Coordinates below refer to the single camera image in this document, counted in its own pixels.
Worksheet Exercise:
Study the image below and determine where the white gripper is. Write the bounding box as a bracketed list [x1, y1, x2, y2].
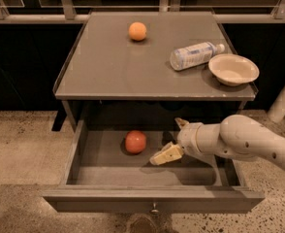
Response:
[149, 117, 203, 165]

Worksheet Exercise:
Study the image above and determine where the red apple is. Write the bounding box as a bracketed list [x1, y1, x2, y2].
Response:
[125, 130, 146, 154]

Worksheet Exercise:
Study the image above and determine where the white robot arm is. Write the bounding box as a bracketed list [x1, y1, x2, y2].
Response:
[149, 115, 285, 171]

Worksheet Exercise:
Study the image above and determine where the small metal drawer knob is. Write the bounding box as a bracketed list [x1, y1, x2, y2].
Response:
[150, 203, 159, 215]

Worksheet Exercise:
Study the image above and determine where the open grey top drawer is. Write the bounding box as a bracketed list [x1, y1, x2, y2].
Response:
[43, 120, 265, 214]

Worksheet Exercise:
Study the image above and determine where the grey cabinet counter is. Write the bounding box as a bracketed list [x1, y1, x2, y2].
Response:
[52, 11, 259, 133]

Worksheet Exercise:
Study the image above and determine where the clear plastic water bottle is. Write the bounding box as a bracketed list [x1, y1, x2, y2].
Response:
[170, 42, 225, 71]

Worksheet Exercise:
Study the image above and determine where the white paper bowl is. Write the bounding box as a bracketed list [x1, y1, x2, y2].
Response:
[208, 54, 260, 86]

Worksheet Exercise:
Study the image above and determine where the orange fruit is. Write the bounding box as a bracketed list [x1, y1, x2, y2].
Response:
[128, 22, 146, 41]

